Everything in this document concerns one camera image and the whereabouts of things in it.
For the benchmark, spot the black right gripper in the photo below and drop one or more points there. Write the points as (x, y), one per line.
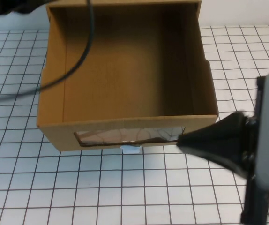
(251, 199)

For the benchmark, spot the white grid tablecloth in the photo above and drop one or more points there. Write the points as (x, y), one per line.
(101, 187)

